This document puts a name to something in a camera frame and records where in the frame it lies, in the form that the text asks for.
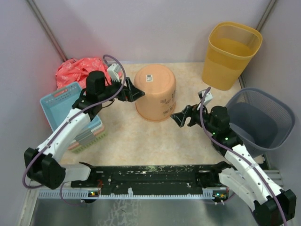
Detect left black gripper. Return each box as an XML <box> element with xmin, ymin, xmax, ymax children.
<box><xmin>98</xmin><ymin>75</ymin><xmax>145</xmax><ymax>103</ymax></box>

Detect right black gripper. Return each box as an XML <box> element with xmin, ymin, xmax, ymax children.
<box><xmin>171</xmin><ymin>100</ymin><xmax>217</xmax><ymax>134</ymax></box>

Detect peach capybara print bucket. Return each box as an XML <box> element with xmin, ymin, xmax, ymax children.
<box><xmin>134</xmin><ymin>64</ymin><xmax>176</xmax><ymax>122</ymax></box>

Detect grey slatted waste bin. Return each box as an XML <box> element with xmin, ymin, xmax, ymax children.
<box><xmin>226</xmin><ymin>88</ymin><xmax>295</xmax><ymax>158</ymax></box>

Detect yellow slatted waste bin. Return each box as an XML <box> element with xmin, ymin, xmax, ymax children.
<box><xmin>202</xmin><ymin>21</ymin><xmax>263</xmax><ymax>91</ymax></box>

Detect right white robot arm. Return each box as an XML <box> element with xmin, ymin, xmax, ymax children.
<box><xmin>171</xmin><ymin>104</ymin><xmax>297</xmax><ymax>226</ymax></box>

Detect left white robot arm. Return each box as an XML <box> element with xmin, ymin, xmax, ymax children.
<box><xmin>22</xmin><ymin>71</ymin><xmax>145</xmax><ymax>189</ymax></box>

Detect stacked pastel baskets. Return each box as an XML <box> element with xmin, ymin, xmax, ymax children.
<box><xmin>68</xmin><ymin>122</ymin><xmax>106</xmax><ymax>154</ymax></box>

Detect pink plastic bag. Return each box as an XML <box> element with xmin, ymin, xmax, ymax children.
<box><xmin>55</xmin><ymin>57</ymin><xmax>111</xmax><ymax>89</ymax></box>

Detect blue plastic basket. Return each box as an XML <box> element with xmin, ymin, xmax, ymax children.
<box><xmin>40</xmin><ymin>82</ymin><xmax>82</xmax><ymax>131</ymax></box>

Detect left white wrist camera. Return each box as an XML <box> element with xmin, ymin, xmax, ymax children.
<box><xmin>107</xmin><ymin>63</ymin><xmax>121</xmax><ymax>82</ymax></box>

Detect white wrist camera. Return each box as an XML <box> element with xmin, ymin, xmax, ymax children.
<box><xmin>107</xmin><ymin>63</ymin><xmax>121</xmax><ymax>82</ymax></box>
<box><xmin>198</xmin><ymin>89</ymin><xmax>213</xmax><ymax>106</ymax></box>

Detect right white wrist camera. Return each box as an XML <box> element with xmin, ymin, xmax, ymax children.
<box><xmin>198</xmin><ymin>89</ymin><xmax>213</xmax><ymax>106</ymax></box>

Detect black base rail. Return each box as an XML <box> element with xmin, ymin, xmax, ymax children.
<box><xmin>71</xmin><ymin>161</ymin><xmax>231</xmax><ymax>195</ymax></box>

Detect white slotted cable duct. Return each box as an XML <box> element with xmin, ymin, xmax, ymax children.
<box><xmin>38</xmin><ymin>188</ymin><xmax>228</xmax><ymax>200</ymax></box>

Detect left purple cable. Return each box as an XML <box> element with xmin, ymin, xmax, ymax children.
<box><xmin>22</xmin><ymin>54</ymin><xmax>127</xmax><ymax>189</ymax></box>

